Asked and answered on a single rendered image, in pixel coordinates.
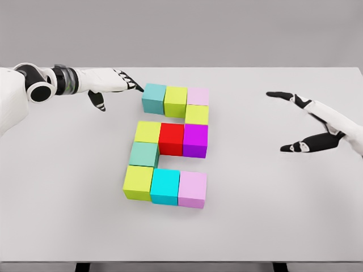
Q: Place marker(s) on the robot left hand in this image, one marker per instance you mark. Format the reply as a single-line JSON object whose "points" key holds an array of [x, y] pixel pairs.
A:
{"points": [[109, 80]]}

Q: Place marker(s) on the purple cube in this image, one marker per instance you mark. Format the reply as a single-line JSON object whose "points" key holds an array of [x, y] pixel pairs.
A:
{"points": [[195, 140]]}

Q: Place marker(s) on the light pink cube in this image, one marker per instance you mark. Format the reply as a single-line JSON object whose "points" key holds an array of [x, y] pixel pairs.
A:
{"points": [[192, 189], [198, 96]]}

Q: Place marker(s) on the red cube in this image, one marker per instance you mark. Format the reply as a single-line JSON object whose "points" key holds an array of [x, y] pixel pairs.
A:
{"points": [[171, 139]]}

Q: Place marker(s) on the cyan cube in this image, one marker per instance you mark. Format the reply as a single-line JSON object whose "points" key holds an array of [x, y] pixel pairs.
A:
{"points": [[165, 186]]}

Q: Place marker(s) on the lime green cube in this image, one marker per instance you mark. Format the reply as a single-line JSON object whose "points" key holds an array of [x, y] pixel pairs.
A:
{"points": [[175, 101], [137, 182], [197, 114], [147, 131]]}

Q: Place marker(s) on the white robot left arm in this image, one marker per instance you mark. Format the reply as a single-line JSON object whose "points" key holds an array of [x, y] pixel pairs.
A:
{"points": [[37, 85]]}

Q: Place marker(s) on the teal cube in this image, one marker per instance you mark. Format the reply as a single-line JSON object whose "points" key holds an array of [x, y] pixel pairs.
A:
{"points": [[153, 97]]}

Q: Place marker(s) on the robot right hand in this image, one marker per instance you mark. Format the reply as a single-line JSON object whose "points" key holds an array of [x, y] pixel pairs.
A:
{"points": [[323, 122]]}

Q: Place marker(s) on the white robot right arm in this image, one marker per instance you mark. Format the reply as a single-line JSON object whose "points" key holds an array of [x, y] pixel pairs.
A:
{"points": [[358, 136]]}

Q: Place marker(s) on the sea green cube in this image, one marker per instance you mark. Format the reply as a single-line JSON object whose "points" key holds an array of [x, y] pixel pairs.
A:
{"points": [[144, 154]]}

